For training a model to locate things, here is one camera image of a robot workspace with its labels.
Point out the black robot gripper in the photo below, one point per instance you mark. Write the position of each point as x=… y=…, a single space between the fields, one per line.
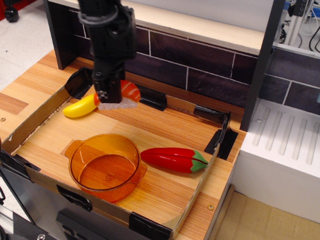
x=112 y=31

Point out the salmon nigiri sushi toy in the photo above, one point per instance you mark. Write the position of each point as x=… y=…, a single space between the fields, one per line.
x=131 y=95

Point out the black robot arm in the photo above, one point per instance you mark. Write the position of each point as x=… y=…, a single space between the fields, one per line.
x=111 y=28

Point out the cardboard fence with black tape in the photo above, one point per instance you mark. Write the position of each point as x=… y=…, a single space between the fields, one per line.
x=33 y=161

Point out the orange transparent plastic pot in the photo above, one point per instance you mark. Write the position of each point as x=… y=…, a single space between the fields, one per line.
x=107 y=166

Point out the yellow toy banana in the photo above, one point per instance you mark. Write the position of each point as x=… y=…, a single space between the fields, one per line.
x=81 y=108

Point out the red toy chili pepper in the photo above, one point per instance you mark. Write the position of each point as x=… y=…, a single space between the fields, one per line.
x=183 y=160

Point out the black caster wheel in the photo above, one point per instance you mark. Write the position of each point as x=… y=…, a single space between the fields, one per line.
x=11 y=14

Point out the light wooden shelf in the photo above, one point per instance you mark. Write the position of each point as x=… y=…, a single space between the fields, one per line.
x=197 y=29

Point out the white ridged drainboard counter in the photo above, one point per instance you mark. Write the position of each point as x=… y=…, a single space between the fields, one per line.
x=279 y=160

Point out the dark grey left post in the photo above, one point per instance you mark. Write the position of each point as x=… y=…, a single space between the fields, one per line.
x=62 y=34

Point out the dark grey vertical post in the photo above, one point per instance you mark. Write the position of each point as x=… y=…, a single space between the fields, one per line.
x=262 y=64

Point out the aluminium frame with cables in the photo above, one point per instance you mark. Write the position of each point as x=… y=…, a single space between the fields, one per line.
x=299 y=27

